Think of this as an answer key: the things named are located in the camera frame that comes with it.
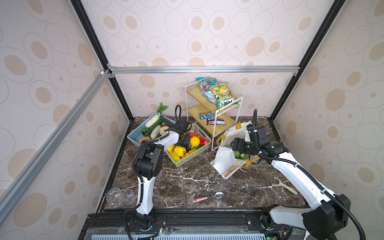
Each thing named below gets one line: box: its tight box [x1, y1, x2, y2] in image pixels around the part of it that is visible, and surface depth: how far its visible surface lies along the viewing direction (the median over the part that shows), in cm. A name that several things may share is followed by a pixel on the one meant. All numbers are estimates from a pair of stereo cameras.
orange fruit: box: [190, 136, 200, 148], surface depth 97 cm
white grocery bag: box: [210, 120, 253, 180], surface depth 88 cm
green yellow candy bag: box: [210, 82, 235, 109], surface depth 80 cm
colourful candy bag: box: [195, 76, 219, 105], surface depth 83 cm
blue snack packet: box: [199, 111, 215, 121], surface depth 99 cm
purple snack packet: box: [206, 118, 227, 126], surface depth 96 cm
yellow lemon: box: [174, 145, 187, 157], surface depth 94 cm
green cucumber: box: [144, 119, 163, 136], surface depth 108 cm
